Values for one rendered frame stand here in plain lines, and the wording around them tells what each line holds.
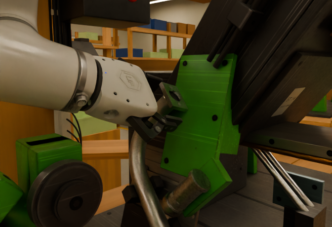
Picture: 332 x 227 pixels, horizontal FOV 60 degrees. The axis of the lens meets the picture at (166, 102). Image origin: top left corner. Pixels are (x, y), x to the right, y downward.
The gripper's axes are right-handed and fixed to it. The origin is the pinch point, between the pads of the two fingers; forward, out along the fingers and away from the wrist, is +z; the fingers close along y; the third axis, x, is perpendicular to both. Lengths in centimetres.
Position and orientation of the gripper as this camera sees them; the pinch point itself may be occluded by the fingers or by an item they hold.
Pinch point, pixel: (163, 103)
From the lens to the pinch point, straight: 50.3
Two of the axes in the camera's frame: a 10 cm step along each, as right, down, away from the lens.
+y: -3.5, -7.6, 5.5
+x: -6.2, 6.3, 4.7
